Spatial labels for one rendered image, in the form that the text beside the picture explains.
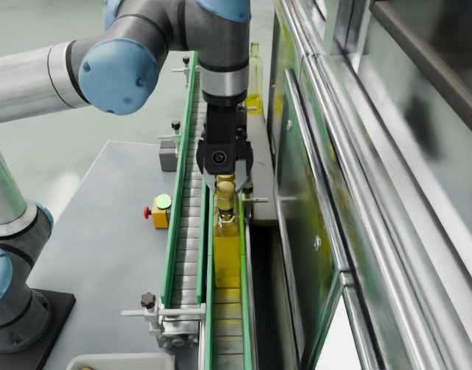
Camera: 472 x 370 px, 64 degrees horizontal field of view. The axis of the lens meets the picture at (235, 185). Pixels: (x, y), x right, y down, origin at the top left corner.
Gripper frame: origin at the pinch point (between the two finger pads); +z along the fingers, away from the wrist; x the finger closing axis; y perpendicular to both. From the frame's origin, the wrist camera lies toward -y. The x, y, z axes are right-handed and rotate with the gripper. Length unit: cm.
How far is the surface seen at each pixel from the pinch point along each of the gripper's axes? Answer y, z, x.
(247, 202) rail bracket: 17.4, 20.5, -3.9
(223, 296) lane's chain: -5.1, 28.6, 0.5
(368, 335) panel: -34.4, -15.4, -16.2
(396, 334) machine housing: -37.3, -21.7, -16.2
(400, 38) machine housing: -16.1, -35.3, -17.9
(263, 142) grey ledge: 55, 29, -8
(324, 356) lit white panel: -30.2, -0.9, -15.0
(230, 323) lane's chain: -11.5, 28.6, -1.6
